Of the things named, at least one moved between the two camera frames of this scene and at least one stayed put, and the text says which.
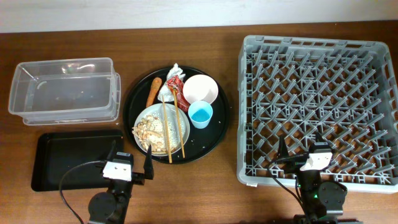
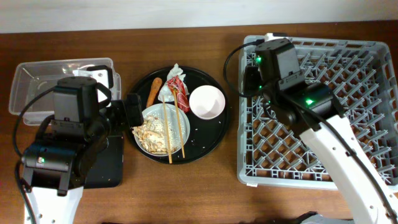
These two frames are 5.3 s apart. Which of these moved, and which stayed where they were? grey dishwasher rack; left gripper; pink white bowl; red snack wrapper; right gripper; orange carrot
Moved: pink white bowl; left gripper; right gripper
Stayed: red snack wrapper; orange carrot; grey dishwasher rack
